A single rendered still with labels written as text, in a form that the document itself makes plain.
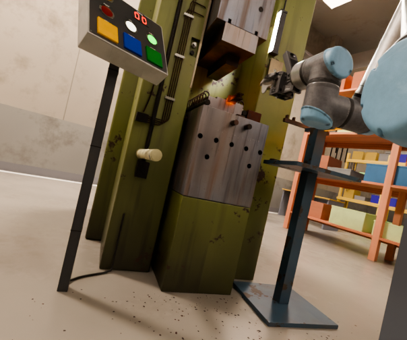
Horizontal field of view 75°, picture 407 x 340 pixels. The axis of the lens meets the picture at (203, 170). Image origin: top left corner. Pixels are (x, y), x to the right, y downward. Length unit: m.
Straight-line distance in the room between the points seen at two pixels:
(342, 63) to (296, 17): 1.15
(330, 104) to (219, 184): 0.70
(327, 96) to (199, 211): 0.78
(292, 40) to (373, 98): 1.43
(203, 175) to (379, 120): 0.92
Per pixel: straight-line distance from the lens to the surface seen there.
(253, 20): 1.61
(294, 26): 1.95
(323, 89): 0.83
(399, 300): 0.59
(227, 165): 1.33
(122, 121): 1.85
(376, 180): 4.12
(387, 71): 0.51
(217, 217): 1.35
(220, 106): 1.39
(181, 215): 1.28
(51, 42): 4.83
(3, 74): 4.71
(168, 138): 1.43
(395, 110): 0.48
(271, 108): 1.71
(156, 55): 1.19
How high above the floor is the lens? 0.60
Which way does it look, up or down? 1 degrees up
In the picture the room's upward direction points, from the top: 13 degrees clockwise
